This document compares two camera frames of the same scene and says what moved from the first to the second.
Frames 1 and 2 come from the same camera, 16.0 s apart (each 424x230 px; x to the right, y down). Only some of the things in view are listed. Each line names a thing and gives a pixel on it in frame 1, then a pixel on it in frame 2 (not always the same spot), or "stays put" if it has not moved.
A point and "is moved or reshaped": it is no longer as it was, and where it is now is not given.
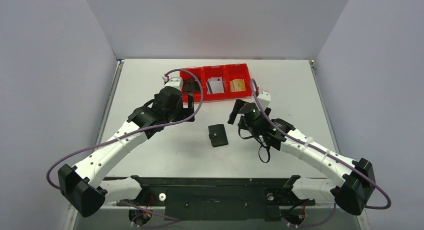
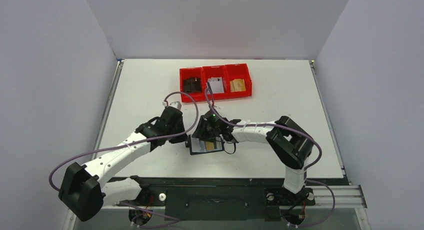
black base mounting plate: x=217 y=198 stays put
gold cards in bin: x=237 y=84 stays put
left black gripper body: x=180 y=113 to x=179 y=128
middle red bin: x=213 y=71 stays put
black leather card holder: x=217 y=135 is moved or reshaped
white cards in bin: x=215 y=85 stays put
